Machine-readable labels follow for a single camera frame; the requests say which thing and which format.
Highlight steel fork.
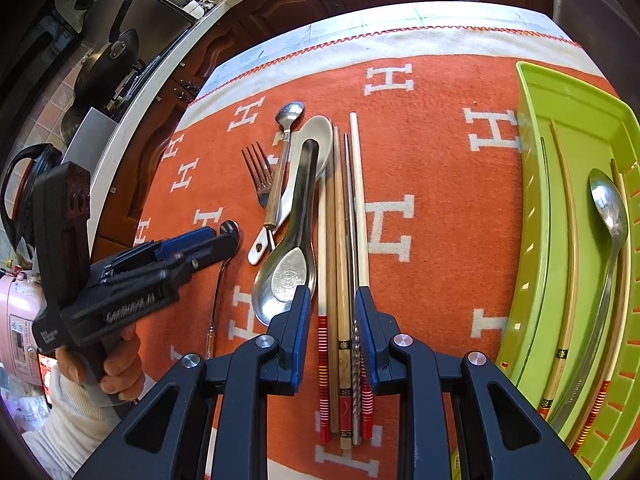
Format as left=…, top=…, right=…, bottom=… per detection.
left=241, top=141, right=277, bottom=253

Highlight steel soup spoon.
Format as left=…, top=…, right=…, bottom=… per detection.
left=251, top=138, right=321, bottom=327

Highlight thin-handled steel spoon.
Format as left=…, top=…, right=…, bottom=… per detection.
left=205, top=219, right=242, bottom=358

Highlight green plastic tray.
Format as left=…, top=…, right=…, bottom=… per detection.
left=495, top=60, right=640, bottom=480

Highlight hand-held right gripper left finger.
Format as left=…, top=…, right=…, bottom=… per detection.
left=74, top=284, right=313, bottom=480

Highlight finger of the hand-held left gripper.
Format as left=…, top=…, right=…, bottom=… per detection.
left=101, top=225, right=218, bottom=279
left=106, top=234, right=242, bottom=292

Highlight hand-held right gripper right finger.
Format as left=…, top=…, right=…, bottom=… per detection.
left=353, top=284, right=592, bottom=480

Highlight dark steel wok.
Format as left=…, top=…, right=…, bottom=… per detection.
left=75, top=0, right=143, bottom=107

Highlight small spoon wooden handle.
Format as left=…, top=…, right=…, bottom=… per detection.
left=263, top=101, right=306, bottom=228

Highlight dark cooking pot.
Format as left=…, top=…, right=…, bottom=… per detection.
left=60, top=105, right=89, bottom=144

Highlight white ceramic spoon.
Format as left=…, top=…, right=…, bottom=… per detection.
left=247, top=115, right=335, bottom=267

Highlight orange patterned blanket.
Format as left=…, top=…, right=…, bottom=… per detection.
left=135, top=25, right=623, bottom=480

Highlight brown wooden patterned chopstick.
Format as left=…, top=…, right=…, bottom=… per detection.
left=537, top=121, right=580, bottom=417
left=332, top=126, right=353, bottom=451

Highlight steel chopstick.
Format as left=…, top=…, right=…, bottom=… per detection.
left=343, top=146, right=362, bottom=446

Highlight cream chopstick red stripes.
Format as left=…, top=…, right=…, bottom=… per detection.
left=317, top=170, right=332, bottom=445
left=349, top=112, right=375, bottom=440
left=572, top=158, right=632, bottom=457

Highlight long steel spoon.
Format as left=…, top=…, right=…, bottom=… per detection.
left=546, top=167, right=630, bottom=436

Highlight gas stove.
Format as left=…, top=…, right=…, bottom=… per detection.
left=102, top=57, right=161, bottom=121

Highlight grey steel cabinet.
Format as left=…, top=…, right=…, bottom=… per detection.
left=552, top=0, right=640, bottom=61

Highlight white sleeved left forearm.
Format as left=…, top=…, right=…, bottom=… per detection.
left=22, top=367, right=131, bottom=480

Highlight printed white table cover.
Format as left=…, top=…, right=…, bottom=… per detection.
left=202, top=2, right=557, bottom=92

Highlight black electric cooker red handle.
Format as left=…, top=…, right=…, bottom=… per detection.
left=0, top=142, right=66, bottom=261

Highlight person's left hand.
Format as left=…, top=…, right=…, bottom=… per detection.
left=55, top=323, right=147, bottom=407

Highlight steel splash guard panel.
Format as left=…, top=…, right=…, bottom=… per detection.
left=62, top=105, right=123, bottom=168

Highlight steel backsplash panel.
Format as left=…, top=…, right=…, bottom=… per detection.
left=82, top=0, right=197, bottom=61

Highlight pink rice cooker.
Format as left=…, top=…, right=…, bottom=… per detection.
left=0, top=270, right=53, bottom=388

